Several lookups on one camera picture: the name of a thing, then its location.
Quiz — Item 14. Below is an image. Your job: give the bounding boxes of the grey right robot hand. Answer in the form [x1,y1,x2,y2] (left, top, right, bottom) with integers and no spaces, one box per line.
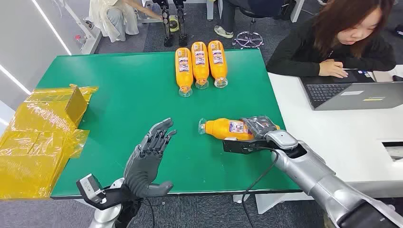
[240,115,281,139]

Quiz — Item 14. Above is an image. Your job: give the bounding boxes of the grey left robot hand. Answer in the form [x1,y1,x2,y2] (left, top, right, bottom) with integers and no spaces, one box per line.
[123,118,178,198]

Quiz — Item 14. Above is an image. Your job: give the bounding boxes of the person's right hand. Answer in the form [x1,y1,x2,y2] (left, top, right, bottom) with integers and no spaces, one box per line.
[318,59,349,79]

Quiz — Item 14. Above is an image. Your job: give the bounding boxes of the orange detergent bottle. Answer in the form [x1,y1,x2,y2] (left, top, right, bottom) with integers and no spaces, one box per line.
[197,118,281,141]
[191,41,210,90]
[207,40,229,89]
[175,47,194,98]

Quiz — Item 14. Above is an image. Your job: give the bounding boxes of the grey laptop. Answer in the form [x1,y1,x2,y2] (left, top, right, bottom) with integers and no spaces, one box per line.
[299,69,403,111]

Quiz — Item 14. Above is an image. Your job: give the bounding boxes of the person at laptop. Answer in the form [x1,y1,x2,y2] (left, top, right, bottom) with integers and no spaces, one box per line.
[266,0,397,79]

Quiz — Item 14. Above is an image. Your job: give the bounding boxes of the small beige flat object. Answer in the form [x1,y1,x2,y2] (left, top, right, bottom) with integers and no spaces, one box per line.
[373,70,394,83]

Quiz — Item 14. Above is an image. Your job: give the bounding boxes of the green table mat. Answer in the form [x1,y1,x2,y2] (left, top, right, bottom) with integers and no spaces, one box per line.
[36,48,301,199]

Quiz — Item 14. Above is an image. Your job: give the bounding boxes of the white table leg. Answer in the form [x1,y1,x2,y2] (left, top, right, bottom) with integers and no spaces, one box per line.
[290,0,305,23]
[206,0,215,21]

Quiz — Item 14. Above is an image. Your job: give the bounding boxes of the white desk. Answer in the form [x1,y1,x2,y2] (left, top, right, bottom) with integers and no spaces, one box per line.
[268,64,403,215]

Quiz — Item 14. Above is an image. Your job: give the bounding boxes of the black bag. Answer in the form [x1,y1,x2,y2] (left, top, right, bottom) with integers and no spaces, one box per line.
[278,0,297,20]

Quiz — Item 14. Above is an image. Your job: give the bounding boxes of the office chair chrome base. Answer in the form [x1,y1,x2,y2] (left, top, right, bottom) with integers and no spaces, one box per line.
[233,9,264,49]

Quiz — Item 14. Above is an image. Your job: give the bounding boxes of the yellow film wrapped cardboard box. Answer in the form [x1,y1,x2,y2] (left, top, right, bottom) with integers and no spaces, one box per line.
[0,84,99,200]

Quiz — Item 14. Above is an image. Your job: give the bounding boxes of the person seated on chair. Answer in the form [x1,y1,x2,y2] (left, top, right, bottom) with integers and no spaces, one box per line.
[214,0,284,39]

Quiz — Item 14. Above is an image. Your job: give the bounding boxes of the black robot leg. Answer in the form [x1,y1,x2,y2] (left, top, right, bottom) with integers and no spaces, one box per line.
[154,0,174,48]
[173,0,189,47]

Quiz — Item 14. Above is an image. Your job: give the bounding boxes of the crouching person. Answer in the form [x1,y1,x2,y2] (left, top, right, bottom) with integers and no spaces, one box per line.
[89,0,163,43]

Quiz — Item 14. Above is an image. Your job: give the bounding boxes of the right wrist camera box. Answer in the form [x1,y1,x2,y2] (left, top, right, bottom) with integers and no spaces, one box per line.
[222,138,278,155]

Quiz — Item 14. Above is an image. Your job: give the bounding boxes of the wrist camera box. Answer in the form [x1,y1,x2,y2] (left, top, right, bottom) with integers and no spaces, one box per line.
[222,138,278,155]
[76,173,106,205]

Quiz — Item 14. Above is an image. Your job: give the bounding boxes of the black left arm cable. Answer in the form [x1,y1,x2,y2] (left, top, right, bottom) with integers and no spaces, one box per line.
[142,199,156,228]

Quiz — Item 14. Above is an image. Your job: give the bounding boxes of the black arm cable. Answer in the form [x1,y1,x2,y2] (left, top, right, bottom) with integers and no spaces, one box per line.
[142,199,156,228]
[241,146,280,228]

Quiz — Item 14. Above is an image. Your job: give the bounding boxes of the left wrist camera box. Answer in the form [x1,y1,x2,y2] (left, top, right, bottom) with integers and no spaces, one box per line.
[76,173,106,205]

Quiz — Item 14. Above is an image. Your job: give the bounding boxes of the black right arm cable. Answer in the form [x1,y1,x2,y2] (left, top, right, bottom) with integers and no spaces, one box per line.
[241,146,280,228]

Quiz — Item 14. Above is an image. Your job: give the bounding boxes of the white metal frame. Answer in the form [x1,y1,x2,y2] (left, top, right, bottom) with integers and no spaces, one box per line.
[57,0,103,56]

